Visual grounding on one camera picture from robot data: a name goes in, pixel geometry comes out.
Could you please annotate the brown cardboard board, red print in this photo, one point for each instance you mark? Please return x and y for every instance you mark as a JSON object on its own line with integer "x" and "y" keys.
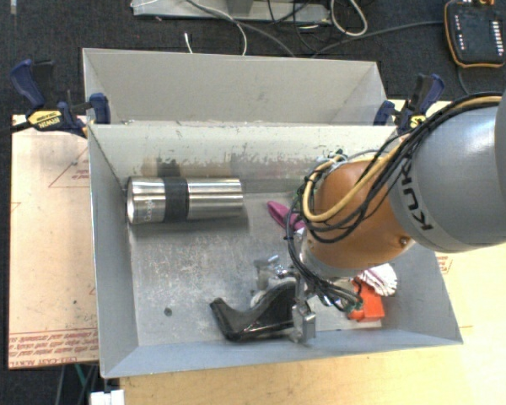
{"x": 50, "y": 247}

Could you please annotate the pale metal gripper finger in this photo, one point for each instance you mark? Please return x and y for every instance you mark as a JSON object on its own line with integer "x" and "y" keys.
{"x": 307, "y": 325}
{"x": 265, "y": 270}

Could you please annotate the steel mug with black band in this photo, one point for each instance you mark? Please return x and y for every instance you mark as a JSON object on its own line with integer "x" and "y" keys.
{"x": 206, "y": 198}

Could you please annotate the pink plastic tool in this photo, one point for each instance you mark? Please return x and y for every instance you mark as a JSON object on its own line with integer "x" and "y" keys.
{"x": 283, "y": 215}

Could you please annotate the white and pink ruffled object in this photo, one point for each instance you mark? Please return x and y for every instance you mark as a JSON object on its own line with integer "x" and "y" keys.
{"x": 379, "y": 279}

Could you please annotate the grey metal bin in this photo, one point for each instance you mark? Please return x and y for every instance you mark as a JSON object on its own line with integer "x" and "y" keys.
{"x": 185, "y": 264}

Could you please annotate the black sunglasses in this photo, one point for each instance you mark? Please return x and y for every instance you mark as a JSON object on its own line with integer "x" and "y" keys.
{"x": 274, "y": 306}

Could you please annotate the orange block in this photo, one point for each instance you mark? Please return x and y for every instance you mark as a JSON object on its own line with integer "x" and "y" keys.
{"x": 371, "y": 306}

